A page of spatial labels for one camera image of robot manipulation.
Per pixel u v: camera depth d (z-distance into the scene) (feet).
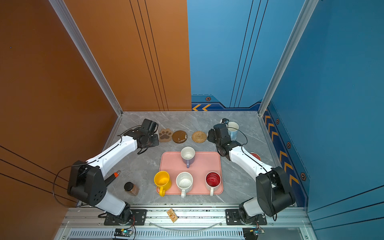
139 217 2.41
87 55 2.80
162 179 2.78
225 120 2.54
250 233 2.31
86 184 1.43
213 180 2.73
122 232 2.33
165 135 3.45
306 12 2.33
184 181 2.75
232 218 2.38
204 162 3.03
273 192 1.39
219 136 2.16
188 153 2.96
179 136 3.46
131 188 2.42
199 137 3.45
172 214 2.43
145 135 2.08
